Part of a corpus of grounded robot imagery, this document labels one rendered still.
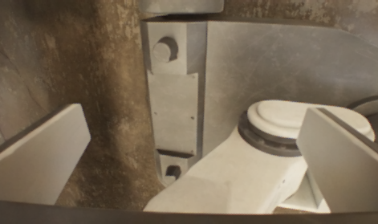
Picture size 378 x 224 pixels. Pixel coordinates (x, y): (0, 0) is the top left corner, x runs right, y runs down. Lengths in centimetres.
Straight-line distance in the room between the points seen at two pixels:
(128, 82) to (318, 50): 59
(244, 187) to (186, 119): 28
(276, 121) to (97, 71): 66
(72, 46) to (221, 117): 60
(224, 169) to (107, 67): 60
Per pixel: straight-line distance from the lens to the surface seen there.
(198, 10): 44
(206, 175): 30
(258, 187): 30
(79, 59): 86
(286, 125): 36
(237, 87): 48
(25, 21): 99
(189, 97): 48
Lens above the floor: 61
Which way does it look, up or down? 57 degrees down
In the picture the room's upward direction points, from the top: 155 degrees counter-clockwise
